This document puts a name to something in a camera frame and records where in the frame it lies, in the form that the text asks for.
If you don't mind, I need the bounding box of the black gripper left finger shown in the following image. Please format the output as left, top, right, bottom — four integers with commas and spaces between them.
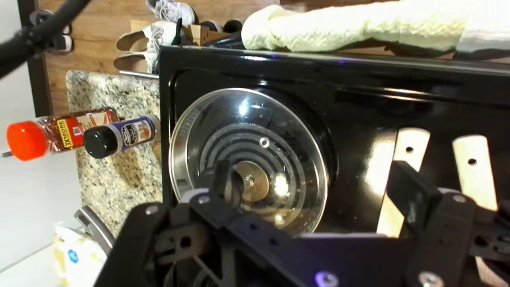
94, 158, 320, 287

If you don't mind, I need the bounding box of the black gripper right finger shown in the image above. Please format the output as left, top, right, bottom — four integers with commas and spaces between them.
387, 160, 510, 287

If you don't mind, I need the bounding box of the pale yellow towel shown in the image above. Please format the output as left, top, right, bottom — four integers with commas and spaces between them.
241, 2, 510, 54

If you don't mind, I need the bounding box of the black electric stove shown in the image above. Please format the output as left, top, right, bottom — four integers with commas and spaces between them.
158, 45, 510, 287

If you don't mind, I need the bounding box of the white sneaker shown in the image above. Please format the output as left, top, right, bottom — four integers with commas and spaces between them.
147, 0, 198, 26

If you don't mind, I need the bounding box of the white plastic bag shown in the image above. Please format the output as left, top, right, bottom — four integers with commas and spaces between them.
51, 222, 110, 287

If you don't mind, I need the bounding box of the red-lid spice jar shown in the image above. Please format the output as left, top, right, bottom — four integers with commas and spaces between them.
5, 109, 118, 163

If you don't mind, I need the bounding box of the black-lid spice bottle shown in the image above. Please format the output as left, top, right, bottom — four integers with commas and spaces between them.
83, 115, 158, 160

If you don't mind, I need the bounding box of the gray slipper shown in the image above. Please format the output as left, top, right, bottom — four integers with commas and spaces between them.
112, 53, 159, 75
112, 29, 161, 54

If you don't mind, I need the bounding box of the large black pot steel handle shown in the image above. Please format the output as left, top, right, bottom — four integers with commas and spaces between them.
73, 206, 116, 252

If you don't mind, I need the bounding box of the brown cardboard box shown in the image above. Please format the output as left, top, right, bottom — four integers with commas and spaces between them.
180, 22, 244, 48

